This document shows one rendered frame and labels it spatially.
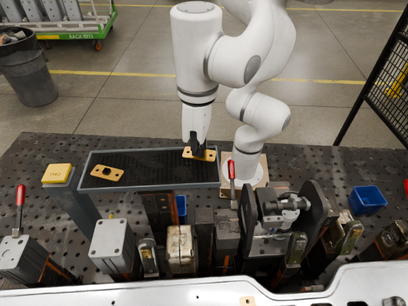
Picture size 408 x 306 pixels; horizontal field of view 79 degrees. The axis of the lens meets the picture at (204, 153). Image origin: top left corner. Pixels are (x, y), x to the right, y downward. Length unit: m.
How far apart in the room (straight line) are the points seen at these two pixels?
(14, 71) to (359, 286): 3.12
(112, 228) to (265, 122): 0.56
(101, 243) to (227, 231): 0.31
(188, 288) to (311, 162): 0.96
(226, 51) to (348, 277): 0.64
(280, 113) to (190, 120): 0.41
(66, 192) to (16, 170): 0.82
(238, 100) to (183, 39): 0.48
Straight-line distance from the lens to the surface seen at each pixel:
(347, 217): 0.81
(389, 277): 0.86
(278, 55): 0.82
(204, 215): 0.68
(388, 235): 0.93
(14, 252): 0.83
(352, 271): 0.82
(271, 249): 0.80
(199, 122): 0.51
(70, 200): 0.82
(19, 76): 3.21
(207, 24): 0.43
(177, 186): 0.65
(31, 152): 1.65
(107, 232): 0.68
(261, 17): 0.45
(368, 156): 1.61
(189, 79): 0.46
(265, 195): 0.65
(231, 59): 0.41
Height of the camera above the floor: 1.69
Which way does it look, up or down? 47 degrees down
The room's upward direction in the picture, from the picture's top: straight up
